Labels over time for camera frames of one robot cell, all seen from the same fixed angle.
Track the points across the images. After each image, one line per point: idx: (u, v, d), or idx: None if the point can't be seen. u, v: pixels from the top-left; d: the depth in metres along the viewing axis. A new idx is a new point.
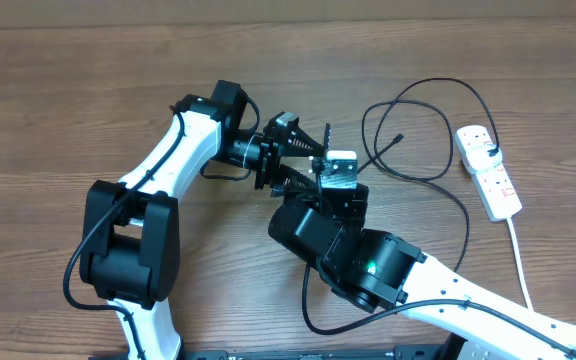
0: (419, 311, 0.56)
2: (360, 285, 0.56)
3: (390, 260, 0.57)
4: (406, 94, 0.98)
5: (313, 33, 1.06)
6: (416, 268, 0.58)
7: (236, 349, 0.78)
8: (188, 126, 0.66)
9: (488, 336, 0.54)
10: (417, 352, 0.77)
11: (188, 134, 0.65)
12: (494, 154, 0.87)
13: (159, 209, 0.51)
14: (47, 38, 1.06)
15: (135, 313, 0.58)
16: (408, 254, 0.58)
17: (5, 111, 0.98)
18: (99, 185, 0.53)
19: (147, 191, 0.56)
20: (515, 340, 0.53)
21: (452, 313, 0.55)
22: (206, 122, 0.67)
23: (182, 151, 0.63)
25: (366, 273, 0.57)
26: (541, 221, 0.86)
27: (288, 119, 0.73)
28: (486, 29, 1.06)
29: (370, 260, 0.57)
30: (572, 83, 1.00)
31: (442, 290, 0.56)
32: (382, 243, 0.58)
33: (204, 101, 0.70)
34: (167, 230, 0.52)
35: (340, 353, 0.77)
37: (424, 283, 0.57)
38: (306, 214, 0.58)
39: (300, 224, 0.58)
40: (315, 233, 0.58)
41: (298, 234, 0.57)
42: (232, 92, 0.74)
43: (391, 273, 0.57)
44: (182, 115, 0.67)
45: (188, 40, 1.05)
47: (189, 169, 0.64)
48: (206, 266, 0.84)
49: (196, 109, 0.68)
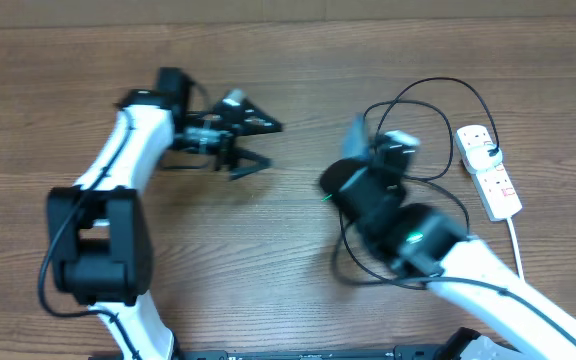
0: (454, 289, 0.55)
2: (398, 249, 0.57)
3: (434, 234, 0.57)
4: (406, 94, 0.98)
5: (313, 32, 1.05)
6: (461, 246, 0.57)
7: (236, 349, 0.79)
8: (136, 121, 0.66)
9: (515, 327, 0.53)
10: (417, 352, 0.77)
11: (137, 127, 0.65)
12: (494, 154, 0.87)
13: (119, 204, 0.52)
14: (46, 37, 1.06)
15: (120, 314, 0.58)
16: (455, 233, 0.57)
17: (5, 111, 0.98)
18: (55, 191, 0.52)
19: (106, 186, 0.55)
20: (543, 337, 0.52)
21: (489, 299, 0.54)
22: (152, 114, 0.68)
23: (134, 143, 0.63)
25: (404, 238, 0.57)
26: (542, 221, 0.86)
27: (239, 98, 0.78)
28: (487, 29, 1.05)
29: (414, 229, 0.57)
30: (572, 82, 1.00)
31: (482, 275, 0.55)
32: (429, 216, 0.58)
33: (148, 94, 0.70)
34: (132, 223, 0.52)
35: (340, 354, 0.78)
37: (467, 263, 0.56)
38: (356, 173, 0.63)
39: (348, 181, 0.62)
40: (360, 194, 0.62)
41: (345, 189, 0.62)
42: (175, 79, 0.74)
43: (433, 246, 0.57)
44: (127, 110, 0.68)
45: (188, 40, 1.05)
47: (145, 160, 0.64)
48: (206, 267, 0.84)
49: (142, 103, 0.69)
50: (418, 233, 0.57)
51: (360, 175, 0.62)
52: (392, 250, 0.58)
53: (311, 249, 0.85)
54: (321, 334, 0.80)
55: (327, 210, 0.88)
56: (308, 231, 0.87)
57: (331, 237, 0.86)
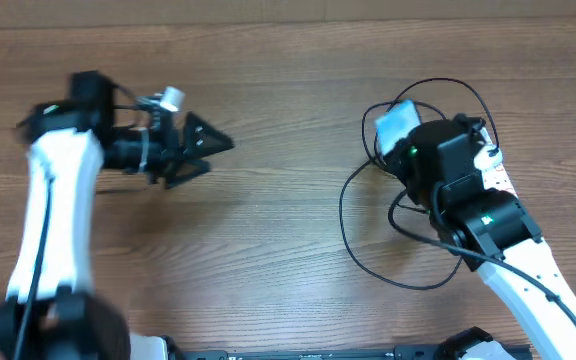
0: (501, 275, 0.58)
2: (464, 223, 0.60)
3: (507, 224, 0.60)
4: (405, 95, 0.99)
5: (313, 33, 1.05)
6: (528, 244, 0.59)
7: (236, 349, 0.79)
8: (56, 170, 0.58)
9: (545, 324, 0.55)
10: (417, 352, 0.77)
11: (56, 174, 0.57)
12: (494, 155, 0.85)
13: (68, 310, 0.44)
14: (46, 37, 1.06)
15: None
16: (529, 230, 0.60)
17: (5, 111, 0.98)
18: None
19: (47, 285, 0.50)
20: (567, 342, 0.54)
21: (535, 297, 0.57)
22: (67, 148, 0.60)
23: (56, 195, 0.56)
25: (476, 216, 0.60)
26: (541, 221, 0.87)
27: (176, 99, 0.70)
28: (486, 30, 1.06)
29: (488, 211, 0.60)
30: (572, 83, 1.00)
31: (538, 275, 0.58)
32: (509, 203, 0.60)
33: (56, 111, 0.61)
34: (90, 326, 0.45)
35: (340, 354, 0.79)
37: (526, 260, 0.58)
38: (458, 138, 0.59)
39: (447, 142, 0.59)
40: (454, 158, 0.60)
41: (441, 148, 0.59)
42: (92, 85, 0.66)
43: (500, 232, 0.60)
44: (37, 147, 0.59)
45: (188, 40, 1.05)
47: (81, 206, 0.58)
48: (206, 266, 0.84)
49: (54, 127, 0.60)
50: (492, 217, 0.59)
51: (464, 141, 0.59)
52: (457, 222, 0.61)
53: (311, 249, 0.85)
54: (321, 334, 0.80)
55: (327, 210, 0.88)
56: (308, 231, 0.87)
57: (331, 237, 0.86)
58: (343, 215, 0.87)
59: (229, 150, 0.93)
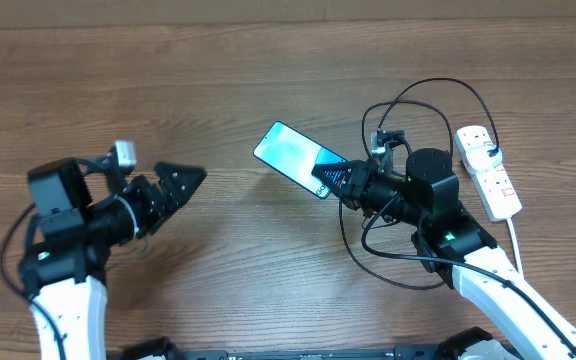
0: (464, 273, 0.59)
2: (436, 245, 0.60)
3: (470, 241, 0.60)
4: (405, 95, 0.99)
5: (313, 33, 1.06)
6: (484, 250, 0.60)
7: (236, 349, 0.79)
8: (58, 315, 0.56)
9: (509, 311, 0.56)
10: (417, 352, 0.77)
11: (64, 329, 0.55)
12: (494, 155, 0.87)
13: None
14: (46, 38, 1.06)
15: None
16: (486, 238, 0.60)
17: (4, 111, 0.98)
18: None
19: None
20: (531, 324, 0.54)
21: (493, 289, 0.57)
22: (71, 295, 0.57)
23: (70, 347, 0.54)
25: (443, 238, 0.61)
26: (541, 221, 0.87)
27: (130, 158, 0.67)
28: (486, 30, 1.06)
29: (452, 232, 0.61)
30: (572, 83, 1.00)
31: (494, 269, 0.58)
32: (471, 228, 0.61)
33: (50, 256, 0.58)
34: None
35: (340, 354, 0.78)
37: (482, 260, 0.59)
38: (449, 178, 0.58)
39: (440, 180, 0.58)
40: (446, 199, 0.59)
41: (434, 186, 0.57)
42: (60, 189, 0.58)
43: (466, 250, 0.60)
44: (40, 300, 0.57)
45: (188, 41, 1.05)
47: (93, 335, 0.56)
48: (206, 266, 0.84)
49: (48, 272, 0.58)
50: (457, 238, 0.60)
51: (455, 182, 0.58)
52: (432, 246, 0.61)
53: (311, 249, 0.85)
54: (322, 334, 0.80)
55: (326, 208, 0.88)
56: (308, 231, 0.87)
57: (331, 237, 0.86)
58: (342, 215, 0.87)
59: (230, 150, 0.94)
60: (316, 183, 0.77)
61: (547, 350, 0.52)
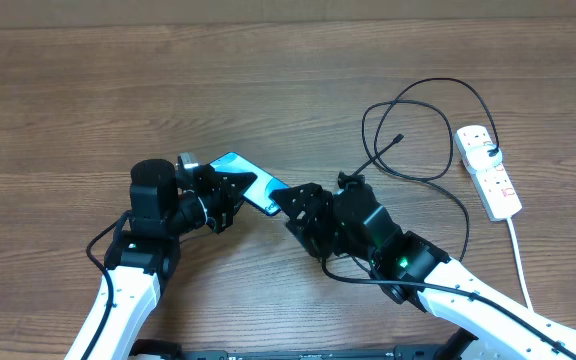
0: (430, 298, 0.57)
2: (394, 277, 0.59)
3: (424, 262, 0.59)
4: (406, 94, 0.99)
5: (313, 33, 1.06)
6: (439, 267, 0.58)
7: (236, 349, 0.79)
8: (117, 288, 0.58)
9: (484, 324, 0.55)
10: (417, 352, 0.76)
11: (117, 302, 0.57)
12: (494, 155, 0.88)
13: None
14: (46, 38, 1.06)
15: None
16: (438, 254, 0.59)
17: (4, 111, 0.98)
18: None
19: None
20: (509, 331, 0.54)
21: (463, 304, 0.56)
22: (136, 278, 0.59)
23: (113, 321, 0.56)
25: (398, 267, 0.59)
26: (541, 221, 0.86)
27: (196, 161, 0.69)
28: (486, 29, 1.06)
29: (404, 257, 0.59)
30: (572, 83, 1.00)
31: (457, 284, 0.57)
32: (421, 249, 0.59)
33: (137, 248, 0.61)
34: None
35: (340, 354, 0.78)
37: (443, 278, 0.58)
38: (376, 210, 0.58)
39: (369, 216, 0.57)
40: (382, 230, 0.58)
41: (365, 223, 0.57)
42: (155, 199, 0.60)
43: (423, 271, 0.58)
44: (110, 273, 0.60)
45: (188, 41, 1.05)
47: (133, 321, 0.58)
48: (206, 266, 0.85)
49: (128, 261, 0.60)
50: (412, 264, 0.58)
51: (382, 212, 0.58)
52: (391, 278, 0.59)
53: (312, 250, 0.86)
54: (321, 334, 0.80)
55: None
56: None
57: None
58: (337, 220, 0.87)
59: (230, 150, 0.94)
60: (266, 201, 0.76)
61: (533, 353, 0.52)
